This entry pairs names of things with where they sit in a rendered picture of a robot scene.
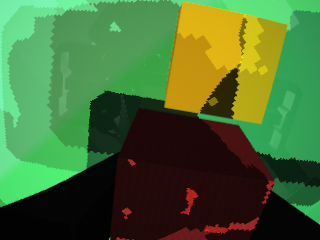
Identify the yellow block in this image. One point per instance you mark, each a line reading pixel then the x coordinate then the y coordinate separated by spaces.
pixel 223 63

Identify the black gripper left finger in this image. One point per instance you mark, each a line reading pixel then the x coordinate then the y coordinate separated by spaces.
pixel 78 208

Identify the dark red block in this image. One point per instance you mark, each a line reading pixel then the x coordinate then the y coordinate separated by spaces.
pixel 181 177

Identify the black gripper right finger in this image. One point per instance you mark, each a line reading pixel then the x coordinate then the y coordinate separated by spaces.
pixel 281 221

